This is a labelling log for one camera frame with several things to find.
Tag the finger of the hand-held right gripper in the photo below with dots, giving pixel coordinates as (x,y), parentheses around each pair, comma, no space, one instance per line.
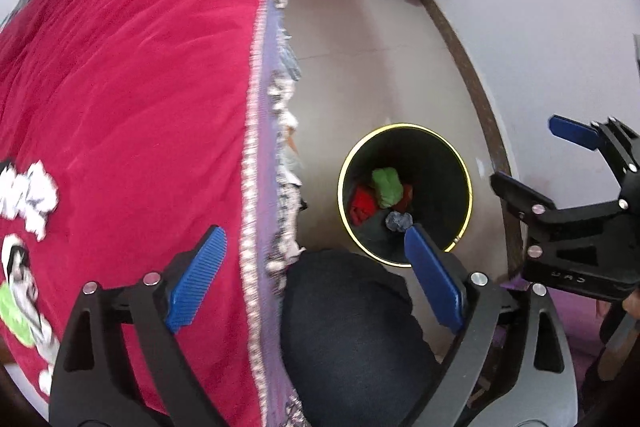
(575,132)
(520,199)

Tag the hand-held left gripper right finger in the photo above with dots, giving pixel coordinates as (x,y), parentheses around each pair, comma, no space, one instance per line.
(432,277)

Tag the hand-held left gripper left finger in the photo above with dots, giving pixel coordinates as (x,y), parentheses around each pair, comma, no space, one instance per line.
(197,277)

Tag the small grey paper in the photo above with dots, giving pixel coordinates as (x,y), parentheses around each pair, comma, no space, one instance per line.
(398,222)

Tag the black bin with gold rim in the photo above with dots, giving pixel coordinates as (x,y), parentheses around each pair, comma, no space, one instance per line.
(440,177)

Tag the white sock with black mark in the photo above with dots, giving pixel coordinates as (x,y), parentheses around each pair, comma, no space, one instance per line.
(17,262)

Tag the large white paper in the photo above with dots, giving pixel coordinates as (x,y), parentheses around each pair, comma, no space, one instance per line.
(35,197)

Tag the lime green item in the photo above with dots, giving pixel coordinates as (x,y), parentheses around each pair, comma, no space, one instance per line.
(12,312)

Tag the person's right hand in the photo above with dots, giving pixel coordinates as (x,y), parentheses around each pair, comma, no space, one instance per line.
(620,347)

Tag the purple curtain with fringe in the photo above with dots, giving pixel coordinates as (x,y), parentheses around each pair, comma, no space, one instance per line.
(575,322)

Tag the red crumpled paper ball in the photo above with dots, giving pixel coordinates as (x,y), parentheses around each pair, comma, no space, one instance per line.
(362,207)

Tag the green crumpled paper ball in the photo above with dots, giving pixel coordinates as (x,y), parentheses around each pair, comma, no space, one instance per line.
(387,187)

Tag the brown baseboard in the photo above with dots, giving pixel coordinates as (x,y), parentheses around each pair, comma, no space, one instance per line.
(480,97)

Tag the person's leg in dark trousers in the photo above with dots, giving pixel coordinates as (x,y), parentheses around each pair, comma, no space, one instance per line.
(350,347)

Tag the red velvet bed cover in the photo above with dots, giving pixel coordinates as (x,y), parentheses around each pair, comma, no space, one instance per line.
(150,57)

